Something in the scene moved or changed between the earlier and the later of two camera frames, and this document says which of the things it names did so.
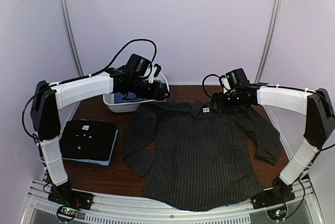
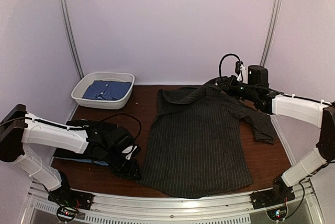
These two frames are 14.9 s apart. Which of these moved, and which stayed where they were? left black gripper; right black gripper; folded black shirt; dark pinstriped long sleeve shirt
Moved: dark pinstriped long sleeve shirt; right black gripper; left black gripper
Stayed: folded black shirt
